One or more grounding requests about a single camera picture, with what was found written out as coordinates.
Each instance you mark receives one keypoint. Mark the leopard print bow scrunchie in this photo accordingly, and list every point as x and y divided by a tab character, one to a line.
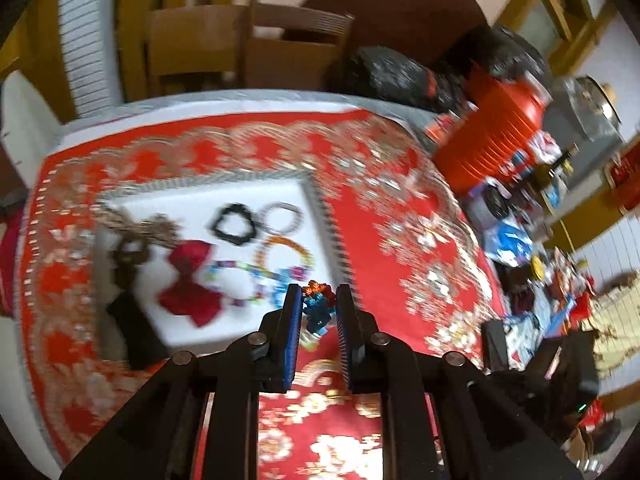
134	240

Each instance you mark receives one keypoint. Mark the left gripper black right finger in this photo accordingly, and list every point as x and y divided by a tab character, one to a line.
362	345

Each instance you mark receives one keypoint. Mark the red gold floral tablecloth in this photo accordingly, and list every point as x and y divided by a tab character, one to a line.
417	265

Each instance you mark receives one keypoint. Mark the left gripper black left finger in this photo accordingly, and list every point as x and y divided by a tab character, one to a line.
276	362

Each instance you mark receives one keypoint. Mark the dark glass bottle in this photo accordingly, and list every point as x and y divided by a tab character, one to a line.
543	174

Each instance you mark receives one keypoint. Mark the dark wooden chair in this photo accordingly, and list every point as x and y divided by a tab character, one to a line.
289	47

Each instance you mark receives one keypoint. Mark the striped white tray box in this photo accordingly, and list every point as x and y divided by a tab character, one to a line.
269	228

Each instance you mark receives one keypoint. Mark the dark round table top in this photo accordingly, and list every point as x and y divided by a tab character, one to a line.
423	30

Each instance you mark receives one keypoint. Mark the orange ribbed thermos jug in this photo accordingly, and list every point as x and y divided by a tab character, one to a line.
507	115

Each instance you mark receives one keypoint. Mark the red satin bow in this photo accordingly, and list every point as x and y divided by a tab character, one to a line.
186	296

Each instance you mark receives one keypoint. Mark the black folded cloth pouch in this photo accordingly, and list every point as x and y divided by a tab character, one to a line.
143	347

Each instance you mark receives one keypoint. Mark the white louvered door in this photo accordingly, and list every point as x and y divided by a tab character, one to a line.
88	44

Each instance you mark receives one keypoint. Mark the blue plastic bag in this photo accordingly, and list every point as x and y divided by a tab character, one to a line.
508	244

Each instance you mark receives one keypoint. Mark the black plastic bag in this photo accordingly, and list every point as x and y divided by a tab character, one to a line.
384	74

